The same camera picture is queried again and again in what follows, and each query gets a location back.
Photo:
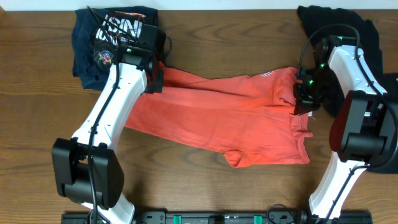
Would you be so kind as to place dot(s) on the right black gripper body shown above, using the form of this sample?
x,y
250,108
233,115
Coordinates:
x,y
310,96

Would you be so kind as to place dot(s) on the folded navy printed t-shirt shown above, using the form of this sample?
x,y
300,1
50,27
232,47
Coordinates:
x,y
92,53

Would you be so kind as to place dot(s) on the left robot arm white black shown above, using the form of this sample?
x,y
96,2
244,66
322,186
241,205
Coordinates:
x,y
86,168

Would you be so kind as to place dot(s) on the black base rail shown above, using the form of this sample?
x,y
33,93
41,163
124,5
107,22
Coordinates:
x,y
275,215

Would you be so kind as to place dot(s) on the black garment pile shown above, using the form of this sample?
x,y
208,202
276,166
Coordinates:
x,y
321,22

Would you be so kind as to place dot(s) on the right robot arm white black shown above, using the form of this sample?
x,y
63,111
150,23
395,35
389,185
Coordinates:
x,y
363,135

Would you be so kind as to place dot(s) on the red-orange t-shirt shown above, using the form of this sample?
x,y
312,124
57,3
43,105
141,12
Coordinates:
x,y
248,119

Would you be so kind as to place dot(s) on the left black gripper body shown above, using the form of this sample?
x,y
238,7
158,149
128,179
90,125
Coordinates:
x,y
157,87

